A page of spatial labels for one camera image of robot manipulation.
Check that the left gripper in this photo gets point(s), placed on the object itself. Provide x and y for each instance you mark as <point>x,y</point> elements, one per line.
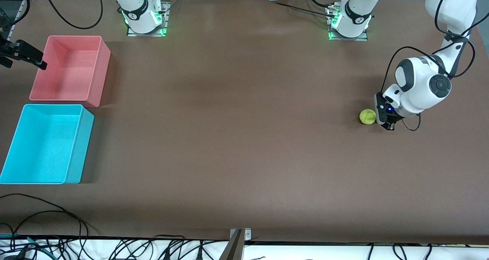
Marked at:
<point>386,119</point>

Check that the yellow-green tennis ball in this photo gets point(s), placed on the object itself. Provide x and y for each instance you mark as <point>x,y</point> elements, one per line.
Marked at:
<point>367,116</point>

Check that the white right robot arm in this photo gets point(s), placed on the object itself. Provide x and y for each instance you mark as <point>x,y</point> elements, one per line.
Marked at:
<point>137,7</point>

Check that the pink plastic bin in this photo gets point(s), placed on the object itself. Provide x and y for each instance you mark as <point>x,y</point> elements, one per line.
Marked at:
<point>72,70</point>

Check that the blue plastic bin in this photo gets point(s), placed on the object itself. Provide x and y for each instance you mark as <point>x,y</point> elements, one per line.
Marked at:
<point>42,145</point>

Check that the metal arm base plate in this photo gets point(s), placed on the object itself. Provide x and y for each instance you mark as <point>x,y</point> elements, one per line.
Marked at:
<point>165,19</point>
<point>349,39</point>

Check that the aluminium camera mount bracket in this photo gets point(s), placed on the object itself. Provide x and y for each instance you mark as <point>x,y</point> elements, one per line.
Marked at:
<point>237,248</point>

